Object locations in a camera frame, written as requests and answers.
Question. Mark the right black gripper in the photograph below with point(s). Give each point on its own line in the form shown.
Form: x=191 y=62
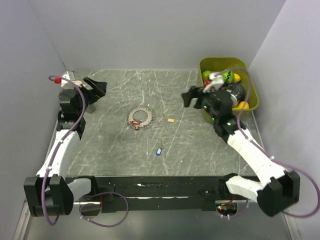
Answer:
x=194 y=92

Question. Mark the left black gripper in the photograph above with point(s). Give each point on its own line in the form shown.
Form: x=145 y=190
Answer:
x=94 y=94

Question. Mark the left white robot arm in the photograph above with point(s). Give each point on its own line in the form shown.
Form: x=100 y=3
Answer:
x=47 y=193

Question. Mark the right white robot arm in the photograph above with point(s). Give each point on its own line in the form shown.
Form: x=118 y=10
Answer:
x=276 y=188

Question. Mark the green lime toy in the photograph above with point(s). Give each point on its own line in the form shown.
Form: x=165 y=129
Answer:
x=205 y=74

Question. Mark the grey bottle with beige cap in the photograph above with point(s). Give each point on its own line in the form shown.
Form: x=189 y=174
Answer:
x=90 y=108

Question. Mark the green watermelon toy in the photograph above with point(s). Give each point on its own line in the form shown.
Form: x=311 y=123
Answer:
x=228 y=76

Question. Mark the black tin can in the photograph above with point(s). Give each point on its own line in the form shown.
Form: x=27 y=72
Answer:
x=237 y=93

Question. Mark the yellow lemon toy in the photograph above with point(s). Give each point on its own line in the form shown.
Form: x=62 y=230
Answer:
x=237 y=78

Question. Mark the yellow banana toy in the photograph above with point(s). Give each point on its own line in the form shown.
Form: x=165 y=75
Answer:
x=241 y=105

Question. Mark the olive green plastic bin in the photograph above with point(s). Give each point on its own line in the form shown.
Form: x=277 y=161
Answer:
x=220 y=63

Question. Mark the blue tagged key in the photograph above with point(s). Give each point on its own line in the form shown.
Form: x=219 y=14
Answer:
x=160 y=149

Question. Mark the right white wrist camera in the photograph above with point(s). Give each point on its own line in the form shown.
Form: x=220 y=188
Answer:
x=216 y=81

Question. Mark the black mounting base plate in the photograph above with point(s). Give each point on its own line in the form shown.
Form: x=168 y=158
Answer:
x=150 y=193

